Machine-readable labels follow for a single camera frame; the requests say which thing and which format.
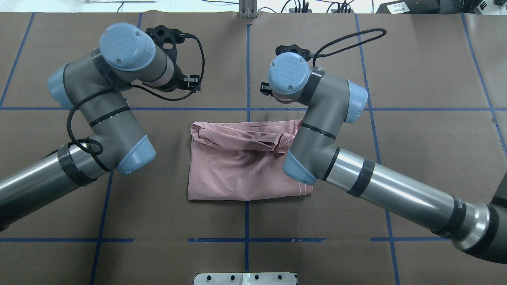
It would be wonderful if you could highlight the pink Snoopy t-shirt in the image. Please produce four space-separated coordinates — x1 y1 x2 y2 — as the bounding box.
188 120 314 201

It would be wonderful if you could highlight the dark grey box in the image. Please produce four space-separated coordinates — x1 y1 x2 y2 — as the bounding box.
375 0 440 14

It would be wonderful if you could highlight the aluminium frame post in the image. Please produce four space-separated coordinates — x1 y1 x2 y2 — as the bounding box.
238 0 258 19

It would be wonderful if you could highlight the black braided right cable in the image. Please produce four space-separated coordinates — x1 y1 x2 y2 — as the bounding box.
311 28 387 67

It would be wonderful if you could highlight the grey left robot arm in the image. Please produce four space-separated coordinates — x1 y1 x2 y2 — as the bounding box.
0 22 205 231

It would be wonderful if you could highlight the black braided cable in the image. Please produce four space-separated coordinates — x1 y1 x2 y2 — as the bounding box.
311 28 387 67
67 34 206 172

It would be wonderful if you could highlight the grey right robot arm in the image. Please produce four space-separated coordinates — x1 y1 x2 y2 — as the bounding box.
261 47 507 264

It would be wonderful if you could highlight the blue tape line crosswise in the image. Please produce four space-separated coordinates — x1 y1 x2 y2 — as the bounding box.
0 237 446 243

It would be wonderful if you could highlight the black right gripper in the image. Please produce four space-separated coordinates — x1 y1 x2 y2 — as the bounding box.
259 44 311 96

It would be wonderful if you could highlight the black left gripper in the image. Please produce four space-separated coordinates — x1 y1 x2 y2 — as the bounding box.
145 25 201 92

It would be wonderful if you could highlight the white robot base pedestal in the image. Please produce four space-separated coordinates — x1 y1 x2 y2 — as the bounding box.
193 272 298 285

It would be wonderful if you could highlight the black braided left cable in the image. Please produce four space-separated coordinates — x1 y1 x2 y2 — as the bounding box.
67 34 206 172

